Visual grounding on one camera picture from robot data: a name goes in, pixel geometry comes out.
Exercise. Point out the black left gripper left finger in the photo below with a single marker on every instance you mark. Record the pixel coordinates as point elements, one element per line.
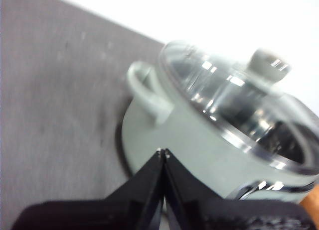
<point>119,215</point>

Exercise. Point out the brown potato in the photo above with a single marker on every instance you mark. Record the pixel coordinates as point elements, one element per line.
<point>311,200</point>

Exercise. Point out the glass lid with green knob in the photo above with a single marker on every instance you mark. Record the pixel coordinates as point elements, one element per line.
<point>224,95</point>

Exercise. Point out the pale green electric pot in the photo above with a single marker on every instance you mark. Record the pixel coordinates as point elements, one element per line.
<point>199,145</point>

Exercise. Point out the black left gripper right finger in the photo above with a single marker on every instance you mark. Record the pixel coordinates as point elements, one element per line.
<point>214,215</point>

